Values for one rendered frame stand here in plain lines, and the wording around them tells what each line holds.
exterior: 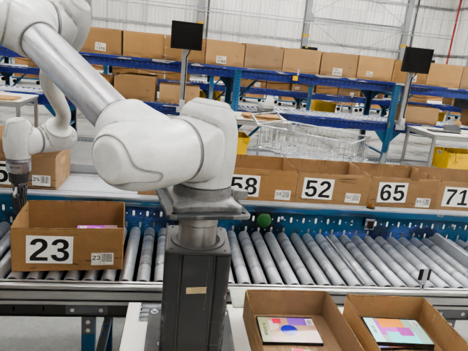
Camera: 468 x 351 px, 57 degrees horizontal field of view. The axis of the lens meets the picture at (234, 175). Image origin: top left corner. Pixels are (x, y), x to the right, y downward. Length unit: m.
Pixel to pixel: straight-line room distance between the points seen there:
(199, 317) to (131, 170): 0.52
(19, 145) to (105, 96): 0.80
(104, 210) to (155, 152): 1.07
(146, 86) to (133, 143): 5.42
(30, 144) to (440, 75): 6.74
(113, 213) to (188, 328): 0.83
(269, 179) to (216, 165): 1.11
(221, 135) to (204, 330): 0.55
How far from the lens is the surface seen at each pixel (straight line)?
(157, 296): 1.67
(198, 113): 1.06
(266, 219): 2.14
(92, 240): 1.70
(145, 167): 0.91
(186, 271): 1.18
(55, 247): 1.72
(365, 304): 1.60
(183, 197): 1.12
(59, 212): 1.98
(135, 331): 1.42
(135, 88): 6.33
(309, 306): 1.55
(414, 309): 1.68
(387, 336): 1.53
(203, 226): 1.16
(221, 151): 1.06
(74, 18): 1.44
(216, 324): 1.28
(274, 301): 1.51
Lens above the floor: 1.59
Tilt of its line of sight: 16 degrees down
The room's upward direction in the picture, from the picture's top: 6 degrees clockwise
